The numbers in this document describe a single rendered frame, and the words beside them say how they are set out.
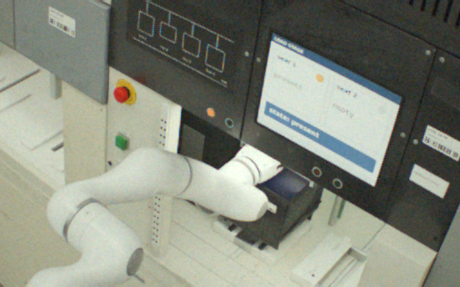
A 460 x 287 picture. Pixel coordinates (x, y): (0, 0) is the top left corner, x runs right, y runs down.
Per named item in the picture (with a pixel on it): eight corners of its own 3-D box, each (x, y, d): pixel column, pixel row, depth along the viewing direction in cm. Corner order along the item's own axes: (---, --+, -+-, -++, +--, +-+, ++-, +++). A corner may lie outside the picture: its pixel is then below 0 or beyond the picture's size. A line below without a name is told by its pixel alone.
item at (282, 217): (208, 219, 209) (221, 131, 189) (251, 185, 223) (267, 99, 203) (279, 263, 199) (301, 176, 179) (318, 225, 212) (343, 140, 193)
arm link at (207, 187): (225, 181, 147) (277, 195, 175) (164, 145, 154) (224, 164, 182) (205, 221, 148) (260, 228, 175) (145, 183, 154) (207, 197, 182)
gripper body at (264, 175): (225, 173, 186) (252, 153, 194) (258, 192, 182) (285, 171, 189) (229, 150, 182) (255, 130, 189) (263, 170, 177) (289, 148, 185)
